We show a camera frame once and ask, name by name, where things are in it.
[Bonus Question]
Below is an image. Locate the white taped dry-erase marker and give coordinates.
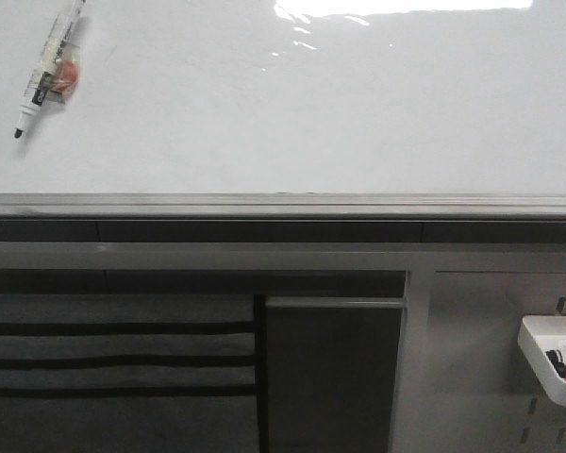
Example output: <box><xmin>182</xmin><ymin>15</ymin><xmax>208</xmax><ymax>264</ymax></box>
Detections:
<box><xmin>14</xmin><ymin>0</ymin><xmax>86</xmax><ymax>139</ymax></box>

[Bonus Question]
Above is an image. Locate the dark grey panel board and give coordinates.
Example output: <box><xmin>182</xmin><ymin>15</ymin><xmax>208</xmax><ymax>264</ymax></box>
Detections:
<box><xmin>266</xmin><ymin>299</ymin><xmax>404</xmax><ymax>452</ymax></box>

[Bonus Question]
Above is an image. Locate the grey pegboard stand panel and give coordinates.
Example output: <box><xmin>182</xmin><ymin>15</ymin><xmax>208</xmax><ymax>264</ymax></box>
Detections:
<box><xmin>391</xmin><ymin>272</ymin><xmax>566</xmax><ymax>452</ymax></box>

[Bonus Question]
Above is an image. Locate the grey fabric pocket organizer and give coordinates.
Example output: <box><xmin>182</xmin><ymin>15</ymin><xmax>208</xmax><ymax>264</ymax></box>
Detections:
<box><xmin>0</xmin><ymin>294</ymin><xmax>269</xmax><ymax>452</ymax></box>

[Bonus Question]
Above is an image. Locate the white plastic marker tray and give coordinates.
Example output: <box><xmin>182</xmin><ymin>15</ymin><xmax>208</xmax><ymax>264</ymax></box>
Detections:
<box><xmin>518</xmin><ymin>315</ymin><xmax>566</xmax><ymax>407</ymax></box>

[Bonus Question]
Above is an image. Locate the black capped marker in tray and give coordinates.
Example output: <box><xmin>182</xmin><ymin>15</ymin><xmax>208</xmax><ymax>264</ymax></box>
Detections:
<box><xmin>545</xmin><ymin>349</ymin><xmax>566</xmax><ymax>363</ymax></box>

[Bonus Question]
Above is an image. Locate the white whiteboard with grey frame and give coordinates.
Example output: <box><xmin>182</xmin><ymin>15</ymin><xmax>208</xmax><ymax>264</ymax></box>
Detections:
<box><xmin>0</xmin><ymin>1</ymin><xmax>566</xmax><ymax>218</ymax></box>

